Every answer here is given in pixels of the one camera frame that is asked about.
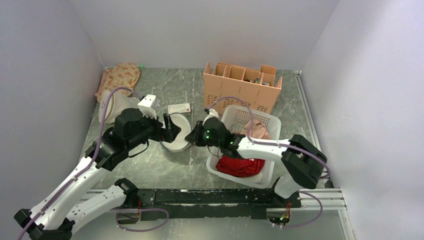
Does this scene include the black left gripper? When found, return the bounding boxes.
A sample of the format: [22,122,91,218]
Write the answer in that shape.
[127,108,182,150]

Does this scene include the round white mesh laundry bag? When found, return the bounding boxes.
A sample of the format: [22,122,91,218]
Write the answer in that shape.
[159,113,192,153]

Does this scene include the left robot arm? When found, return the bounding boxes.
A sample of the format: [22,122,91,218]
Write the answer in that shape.
[14,108,181,240]

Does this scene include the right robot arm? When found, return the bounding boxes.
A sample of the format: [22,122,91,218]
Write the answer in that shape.
[185,117,330,207]

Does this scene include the white cardboard box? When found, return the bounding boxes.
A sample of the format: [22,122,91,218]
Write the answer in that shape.
[167,103,192,115]

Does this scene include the red garment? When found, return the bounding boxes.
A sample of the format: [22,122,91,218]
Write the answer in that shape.
[215,156,266,178]

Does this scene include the pink satin garment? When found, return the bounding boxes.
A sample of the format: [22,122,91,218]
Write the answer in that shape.
[240,119,271,140]

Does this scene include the peach plastic desk organizer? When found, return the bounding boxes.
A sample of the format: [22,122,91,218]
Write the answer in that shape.
[203,62,283,114]

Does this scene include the floral fabric pouch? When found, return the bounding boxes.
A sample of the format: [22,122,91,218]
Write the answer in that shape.
[94,63,141,103]

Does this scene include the items inside organizer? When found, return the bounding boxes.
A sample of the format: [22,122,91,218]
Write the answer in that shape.
[243,78,271,87]

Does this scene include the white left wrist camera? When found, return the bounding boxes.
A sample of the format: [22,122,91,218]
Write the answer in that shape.
[137,94,159,120]

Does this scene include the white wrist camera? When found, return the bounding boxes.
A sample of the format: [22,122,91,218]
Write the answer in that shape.
[202,108,219,124]
[137,94,159,120]

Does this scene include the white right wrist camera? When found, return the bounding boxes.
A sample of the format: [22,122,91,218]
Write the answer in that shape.
[202,108,219,124]

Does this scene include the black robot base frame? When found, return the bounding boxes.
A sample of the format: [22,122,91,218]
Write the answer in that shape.
[119,188,301,221]

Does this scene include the white cable conduit rail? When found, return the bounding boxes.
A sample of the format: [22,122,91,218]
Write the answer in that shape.
[293,70,334,189]

